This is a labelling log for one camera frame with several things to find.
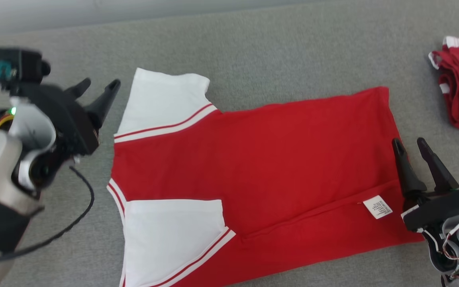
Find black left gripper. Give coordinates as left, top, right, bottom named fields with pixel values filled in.
left=12, top=79, right=121, bottom=156

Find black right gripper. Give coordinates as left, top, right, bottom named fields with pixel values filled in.
left=392, top=138, right=459, bottom=232

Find thin white red wires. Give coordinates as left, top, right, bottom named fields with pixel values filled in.
left=423, top=211, right=459, bottom=279

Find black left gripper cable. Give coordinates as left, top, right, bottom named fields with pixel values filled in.
left=0, top=165, right=95, bottom=264

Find red jersey with white sleeves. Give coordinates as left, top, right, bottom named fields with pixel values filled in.
left=107, top=68, right=425, bottom=287

